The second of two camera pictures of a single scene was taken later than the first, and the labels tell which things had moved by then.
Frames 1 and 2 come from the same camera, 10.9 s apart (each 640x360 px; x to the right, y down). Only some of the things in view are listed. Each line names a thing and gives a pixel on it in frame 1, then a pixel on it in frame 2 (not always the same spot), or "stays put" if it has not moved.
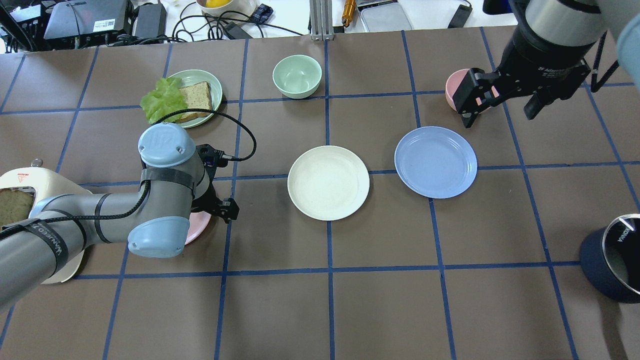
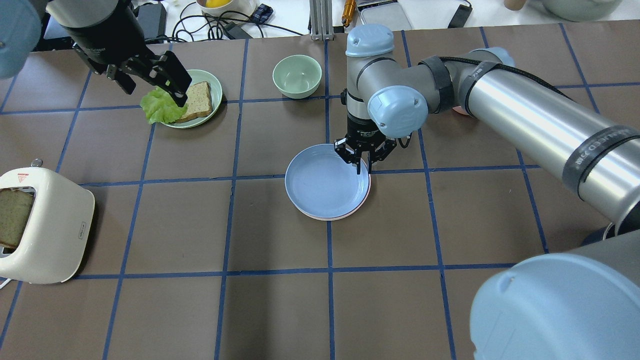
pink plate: [198, 221] -> [352, 213]
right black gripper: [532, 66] -> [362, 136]
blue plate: [435, 162] -> [321, 183]
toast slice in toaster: [14, 205] stays put
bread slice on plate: [197, 96] stays put
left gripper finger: [229, 209] -> [179, 96]
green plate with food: [203, 91] stays put
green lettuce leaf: [167, 98] stays put
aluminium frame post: [321, 20] stays put
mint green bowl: [297, 76] stays put
